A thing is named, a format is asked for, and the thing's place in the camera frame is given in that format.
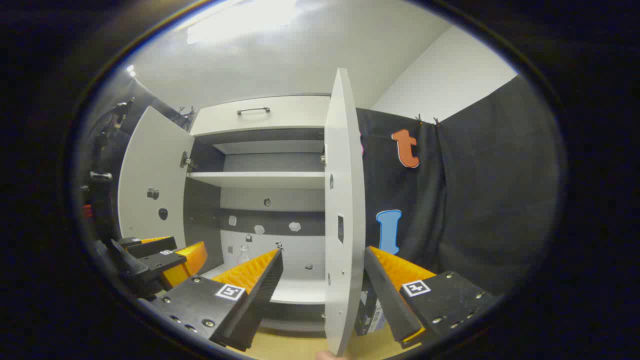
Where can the white cabinet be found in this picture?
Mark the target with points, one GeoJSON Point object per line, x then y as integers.
{"type": "Point", "coordinates": [272, 162]}

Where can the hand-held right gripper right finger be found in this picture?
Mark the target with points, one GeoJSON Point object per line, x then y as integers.
{"type": "Point", "coordinates": [387, 300]}

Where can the dark blue book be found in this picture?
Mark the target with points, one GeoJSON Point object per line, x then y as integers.
{"type": "Point", "coordinates": [364, 312]}

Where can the clear plastic bottle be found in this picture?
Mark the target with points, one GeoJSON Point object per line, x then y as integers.
{"type": "Point", "coordinates": [243, 256]}

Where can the white spine book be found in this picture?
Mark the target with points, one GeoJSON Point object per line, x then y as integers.
{"type": "Point", "coordinates": [378, 315]}

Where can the white cabinet door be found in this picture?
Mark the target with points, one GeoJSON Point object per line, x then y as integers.
{"type": "Point", "coordinates": [150, 165]}
{"type": "Point", "coordinates": [345, 175]}

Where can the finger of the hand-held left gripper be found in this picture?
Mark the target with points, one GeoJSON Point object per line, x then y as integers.
{"type": "Point", "coordinates": [155, 247]}
{"type": "Point", "coordinates": [167, 261]}

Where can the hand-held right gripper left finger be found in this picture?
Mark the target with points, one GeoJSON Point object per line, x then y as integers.
{"type": "Point", "coordinates": [255, 305]}

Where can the white cabinet drawer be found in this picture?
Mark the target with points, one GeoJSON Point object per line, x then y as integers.
{"type": "Point", "coordinates": [280, 117]}

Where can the white cabinet shelf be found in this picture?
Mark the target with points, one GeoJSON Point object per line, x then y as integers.
{"type": "Point", "coordinates": [260, 180]}

